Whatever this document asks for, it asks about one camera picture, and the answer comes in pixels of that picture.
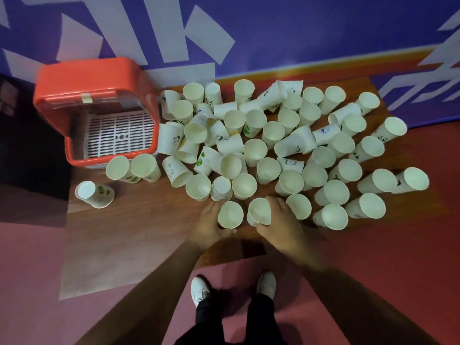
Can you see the person's left hand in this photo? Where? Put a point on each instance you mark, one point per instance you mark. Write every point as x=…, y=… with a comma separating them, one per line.
x=203, y=231

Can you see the person's right hand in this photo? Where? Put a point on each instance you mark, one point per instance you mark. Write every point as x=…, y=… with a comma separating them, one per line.
x=285, y=229

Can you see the person's left thumb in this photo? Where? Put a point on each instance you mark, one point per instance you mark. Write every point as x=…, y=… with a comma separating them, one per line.
x=228, y=232

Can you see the person's right thumb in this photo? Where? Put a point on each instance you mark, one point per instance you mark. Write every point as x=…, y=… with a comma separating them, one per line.
x=264, y=229

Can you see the plain white paper cup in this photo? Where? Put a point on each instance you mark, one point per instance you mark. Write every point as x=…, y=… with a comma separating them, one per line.
x=259, y=211
x=230, y=214

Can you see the person's right forearm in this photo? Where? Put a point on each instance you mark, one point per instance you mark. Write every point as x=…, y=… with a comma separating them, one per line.
x=359, y=301

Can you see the person's left forearm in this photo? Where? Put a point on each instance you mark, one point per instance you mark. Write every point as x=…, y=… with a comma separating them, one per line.
x=151, y=301

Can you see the white right shoe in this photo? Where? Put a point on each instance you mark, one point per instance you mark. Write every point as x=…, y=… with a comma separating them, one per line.
x=266, y=283

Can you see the white shoe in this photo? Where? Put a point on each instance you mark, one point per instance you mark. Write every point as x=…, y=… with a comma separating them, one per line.
x=199, y=289
x=266, y=283

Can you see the white left shoe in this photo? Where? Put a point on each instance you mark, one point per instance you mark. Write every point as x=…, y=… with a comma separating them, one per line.
x=199, y=289

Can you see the crowd of white paper cups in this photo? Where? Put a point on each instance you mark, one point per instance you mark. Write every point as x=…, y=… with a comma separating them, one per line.
x=273, y=147

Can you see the black trousers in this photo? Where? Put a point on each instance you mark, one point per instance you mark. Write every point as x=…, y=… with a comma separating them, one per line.
x=230, y=323

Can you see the green-printed white paper cup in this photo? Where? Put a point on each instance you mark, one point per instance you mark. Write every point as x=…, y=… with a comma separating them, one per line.
x=96, y=194

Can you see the white slotted plastic tray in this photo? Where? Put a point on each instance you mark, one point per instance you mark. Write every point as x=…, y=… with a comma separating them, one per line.
x=120, y=134

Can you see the beige tape piece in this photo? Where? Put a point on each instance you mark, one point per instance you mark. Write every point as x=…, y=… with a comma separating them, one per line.
x=86, y=98

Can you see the red plastic storage box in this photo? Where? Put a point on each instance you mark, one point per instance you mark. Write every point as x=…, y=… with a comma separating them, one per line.
x=90, y=77

